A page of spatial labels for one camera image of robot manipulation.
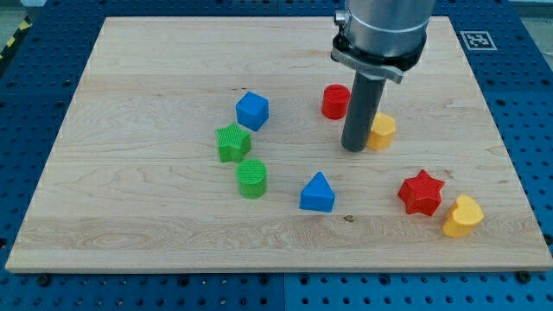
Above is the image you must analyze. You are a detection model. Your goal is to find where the green cylinder block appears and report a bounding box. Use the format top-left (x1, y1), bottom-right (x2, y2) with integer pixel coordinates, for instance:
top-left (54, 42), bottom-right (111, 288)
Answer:
top-left (236, 159), bottom-right (267, 199)

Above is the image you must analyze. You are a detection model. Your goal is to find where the green star block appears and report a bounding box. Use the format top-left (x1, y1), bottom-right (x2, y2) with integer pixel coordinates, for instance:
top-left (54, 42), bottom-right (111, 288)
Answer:
top-left (215, 123), bottom-right (251, 163)

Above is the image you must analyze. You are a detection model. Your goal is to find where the blue cube block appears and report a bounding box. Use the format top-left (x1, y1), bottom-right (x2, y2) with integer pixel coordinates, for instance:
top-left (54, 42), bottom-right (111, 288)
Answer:
top-left (236, 92), bottom-right (269, 131)

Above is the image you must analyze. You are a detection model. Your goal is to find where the blue triangle block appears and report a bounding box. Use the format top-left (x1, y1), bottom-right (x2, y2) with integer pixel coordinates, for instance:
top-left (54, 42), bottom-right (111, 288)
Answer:
top-left (299, 171), bottom-right (336, 213)

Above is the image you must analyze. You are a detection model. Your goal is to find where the red cylinder block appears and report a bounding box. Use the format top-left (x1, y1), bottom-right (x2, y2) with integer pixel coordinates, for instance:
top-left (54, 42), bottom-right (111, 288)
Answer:
top-left (321, 84), bottom-right (351, 120)

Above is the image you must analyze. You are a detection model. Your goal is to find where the wooden board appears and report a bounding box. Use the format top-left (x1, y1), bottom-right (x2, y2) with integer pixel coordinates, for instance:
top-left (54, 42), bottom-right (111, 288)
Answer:
top-left (6, 17), bottom-right (552, 273)

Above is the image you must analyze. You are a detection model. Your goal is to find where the yellow hexagon block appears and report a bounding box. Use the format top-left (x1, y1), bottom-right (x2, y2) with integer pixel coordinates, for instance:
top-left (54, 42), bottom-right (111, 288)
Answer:
top-left (366, 112), bottom-right (397, 150)

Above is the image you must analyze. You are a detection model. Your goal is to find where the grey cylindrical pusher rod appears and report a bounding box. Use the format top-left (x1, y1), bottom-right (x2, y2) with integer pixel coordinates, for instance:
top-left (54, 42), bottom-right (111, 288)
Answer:
top-left (341, 73), bottom-right (385, 152)

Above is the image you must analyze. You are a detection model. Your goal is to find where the red star block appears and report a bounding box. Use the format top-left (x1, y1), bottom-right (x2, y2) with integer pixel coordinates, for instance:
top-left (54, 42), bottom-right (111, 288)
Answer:
top-left (397, 169), bottom-right (445, 216)

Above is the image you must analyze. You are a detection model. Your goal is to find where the yellow heart block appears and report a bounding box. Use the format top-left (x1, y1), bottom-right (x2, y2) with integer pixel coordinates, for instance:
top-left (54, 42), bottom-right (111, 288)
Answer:
top-left (442, 194), bottom-right (485, 238)

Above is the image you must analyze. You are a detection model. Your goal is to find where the white fiducial marker tag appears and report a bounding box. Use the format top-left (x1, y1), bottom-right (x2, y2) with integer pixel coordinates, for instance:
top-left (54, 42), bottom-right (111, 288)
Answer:
top-left (461, 30), bottom-right (497, 51)

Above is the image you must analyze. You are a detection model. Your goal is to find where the yellow black hazard tape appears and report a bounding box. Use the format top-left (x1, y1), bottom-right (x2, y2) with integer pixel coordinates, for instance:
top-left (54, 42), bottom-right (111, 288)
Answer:
top-left (1, 16), bottom-right (33, 60)

